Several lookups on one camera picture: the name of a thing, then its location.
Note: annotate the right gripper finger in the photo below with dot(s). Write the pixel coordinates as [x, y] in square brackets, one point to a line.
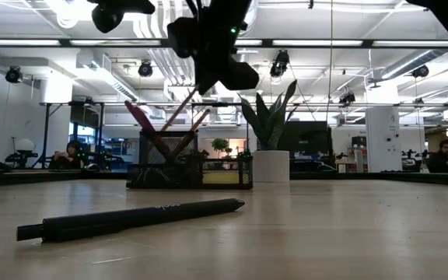
[241, 77]
[207, 79]

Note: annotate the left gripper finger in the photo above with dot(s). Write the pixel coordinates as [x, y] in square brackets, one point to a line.
[130, 5]
[107, 20]

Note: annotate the orange pencil with pink eraser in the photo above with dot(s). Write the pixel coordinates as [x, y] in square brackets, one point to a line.
[177, 113]
[197, 126]

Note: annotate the black mesh desk organizer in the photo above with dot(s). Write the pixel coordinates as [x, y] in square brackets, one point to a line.
[162, 177]

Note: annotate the black pen with white logo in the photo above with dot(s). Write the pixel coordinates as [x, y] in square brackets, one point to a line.
[130, 219]

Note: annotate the black ceiling spotlight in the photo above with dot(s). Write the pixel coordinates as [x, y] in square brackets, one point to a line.
[279, 64]
[14, 74]
[420, 71]
[347, 99]
[145, 69]

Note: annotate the green snake plant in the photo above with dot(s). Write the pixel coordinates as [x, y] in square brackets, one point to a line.
[270, 124]

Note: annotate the small green background plant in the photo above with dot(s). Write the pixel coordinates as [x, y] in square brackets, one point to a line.
[220, 144]

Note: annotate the black overhead crossbar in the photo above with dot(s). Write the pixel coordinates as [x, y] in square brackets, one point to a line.
[325, 43]

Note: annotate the black computer monitor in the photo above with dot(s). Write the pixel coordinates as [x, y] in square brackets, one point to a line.
[309, 140]

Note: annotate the white plant pot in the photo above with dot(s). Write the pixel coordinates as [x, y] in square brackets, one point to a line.
[270, 166]

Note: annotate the person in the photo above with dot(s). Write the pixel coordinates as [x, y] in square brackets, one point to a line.
[68, 155]
[445, 157]

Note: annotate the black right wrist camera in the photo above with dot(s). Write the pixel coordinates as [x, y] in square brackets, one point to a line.
[182, 38]

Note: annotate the black aluminium table frame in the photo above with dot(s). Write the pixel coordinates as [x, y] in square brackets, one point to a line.
[53, 178]

